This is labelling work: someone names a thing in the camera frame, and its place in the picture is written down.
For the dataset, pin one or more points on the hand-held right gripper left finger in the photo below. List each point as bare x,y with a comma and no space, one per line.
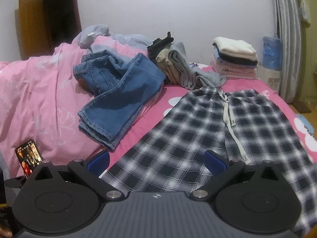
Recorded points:
99,161

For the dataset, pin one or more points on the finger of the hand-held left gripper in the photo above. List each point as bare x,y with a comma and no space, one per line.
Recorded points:
14,182

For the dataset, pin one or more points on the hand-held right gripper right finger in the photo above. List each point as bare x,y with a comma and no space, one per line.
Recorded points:
215,163

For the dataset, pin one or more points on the black white plaid pants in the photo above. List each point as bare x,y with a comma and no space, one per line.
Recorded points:
185,133

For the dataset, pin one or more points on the black smartphone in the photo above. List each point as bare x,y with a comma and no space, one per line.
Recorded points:
28,157

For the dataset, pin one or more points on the blue jeans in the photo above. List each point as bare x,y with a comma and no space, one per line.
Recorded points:
123,91

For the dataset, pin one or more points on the pink floral duvet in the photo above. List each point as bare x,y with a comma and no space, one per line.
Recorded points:
37,91

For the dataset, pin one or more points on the grey garment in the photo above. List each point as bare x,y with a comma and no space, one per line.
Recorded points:
190,72

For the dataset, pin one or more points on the pink knitted folded garment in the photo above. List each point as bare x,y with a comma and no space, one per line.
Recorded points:
235,70

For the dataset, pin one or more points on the white water dispenser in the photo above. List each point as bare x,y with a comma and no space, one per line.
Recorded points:
270,79

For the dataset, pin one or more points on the black folded garment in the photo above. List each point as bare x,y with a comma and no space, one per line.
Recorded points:
240,60

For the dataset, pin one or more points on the beige garment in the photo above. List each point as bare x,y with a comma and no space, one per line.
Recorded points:
166,64

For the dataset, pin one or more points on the blue water jug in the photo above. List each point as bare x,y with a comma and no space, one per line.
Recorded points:
272,53

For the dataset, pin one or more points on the grey curtain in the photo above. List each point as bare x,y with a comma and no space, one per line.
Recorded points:
287,42

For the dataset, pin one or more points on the wooden door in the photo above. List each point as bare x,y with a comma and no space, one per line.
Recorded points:
31,27

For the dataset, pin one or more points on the white wall socket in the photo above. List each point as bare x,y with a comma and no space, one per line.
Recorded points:
305,11

